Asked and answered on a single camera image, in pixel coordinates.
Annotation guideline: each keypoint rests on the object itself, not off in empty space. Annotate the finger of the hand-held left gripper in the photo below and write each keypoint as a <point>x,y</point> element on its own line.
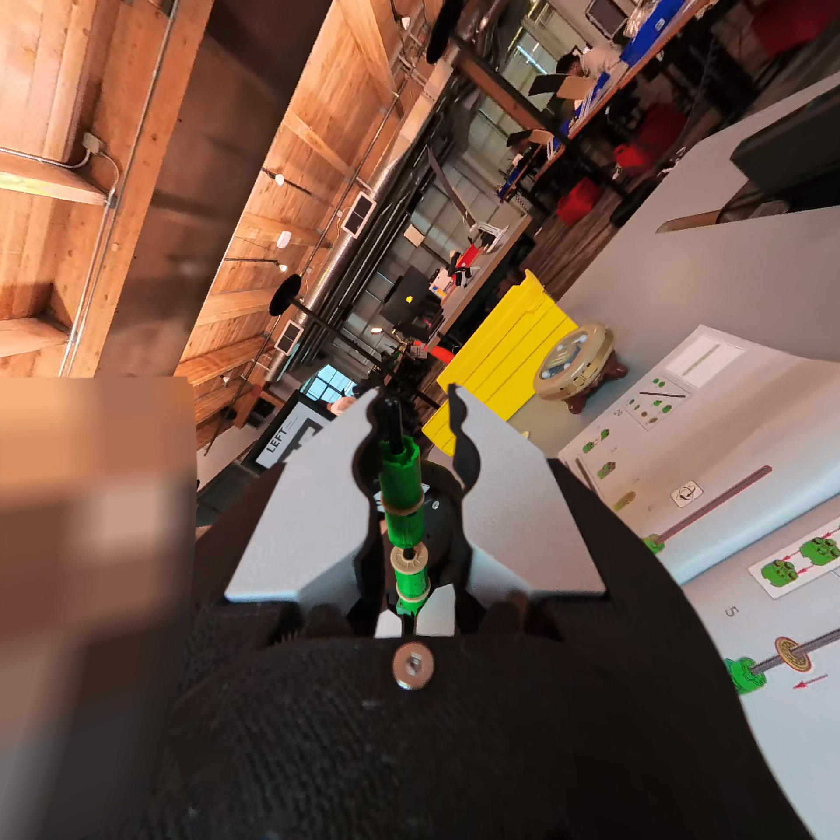
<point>436,613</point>
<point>387,625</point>

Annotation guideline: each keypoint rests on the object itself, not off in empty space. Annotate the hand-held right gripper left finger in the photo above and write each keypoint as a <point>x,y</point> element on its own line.
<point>302,525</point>

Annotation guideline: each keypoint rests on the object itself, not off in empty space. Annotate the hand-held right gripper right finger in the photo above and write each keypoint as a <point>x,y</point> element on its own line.
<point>525,525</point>

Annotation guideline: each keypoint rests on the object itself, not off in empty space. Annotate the toy bamboo stalk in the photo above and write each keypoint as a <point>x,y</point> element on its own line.
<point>410,577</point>

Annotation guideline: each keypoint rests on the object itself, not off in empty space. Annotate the large green cylinder brick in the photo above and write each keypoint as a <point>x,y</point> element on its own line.
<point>400,472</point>

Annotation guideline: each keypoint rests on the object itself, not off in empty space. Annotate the curved desk lamp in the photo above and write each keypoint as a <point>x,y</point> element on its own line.
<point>453,190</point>

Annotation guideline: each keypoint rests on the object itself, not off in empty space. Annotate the black desk device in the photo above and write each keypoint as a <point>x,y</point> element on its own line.
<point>794,151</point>

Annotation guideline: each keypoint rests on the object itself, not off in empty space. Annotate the framed marker sign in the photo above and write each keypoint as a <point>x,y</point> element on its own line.
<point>285,436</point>

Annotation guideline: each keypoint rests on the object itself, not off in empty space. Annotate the round tan toy pot base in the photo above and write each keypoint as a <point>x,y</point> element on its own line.
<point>574,361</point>

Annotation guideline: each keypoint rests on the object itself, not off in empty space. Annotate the white ceiling vent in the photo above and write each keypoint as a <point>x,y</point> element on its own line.
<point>289,337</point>
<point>358,215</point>

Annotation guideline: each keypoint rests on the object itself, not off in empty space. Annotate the building instruction booklet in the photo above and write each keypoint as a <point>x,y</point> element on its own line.
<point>722,426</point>

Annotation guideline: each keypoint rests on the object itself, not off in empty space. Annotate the black floor lamp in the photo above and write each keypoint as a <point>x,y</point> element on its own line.
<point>285,295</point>

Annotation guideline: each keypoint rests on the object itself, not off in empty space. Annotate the grey background table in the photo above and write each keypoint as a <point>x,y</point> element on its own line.
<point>492,262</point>

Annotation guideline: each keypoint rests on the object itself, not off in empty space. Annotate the red beanbag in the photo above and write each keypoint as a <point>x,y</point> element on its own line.
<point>653,138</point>
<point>794,26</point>
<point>579,200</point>

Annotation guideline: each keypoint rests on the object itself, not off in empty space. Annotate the long wooden workbench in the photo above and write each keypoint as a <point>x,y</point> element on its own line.
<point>577,124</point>

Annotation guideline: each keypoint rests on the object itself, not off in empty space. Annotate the blue plastic bin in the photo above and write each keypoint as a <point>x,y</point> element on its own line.
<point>653,29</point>

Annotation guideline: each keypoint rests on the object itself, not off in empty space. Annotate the silver ventilation duct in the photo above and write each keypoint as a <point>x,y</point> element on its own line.
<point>354,229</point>

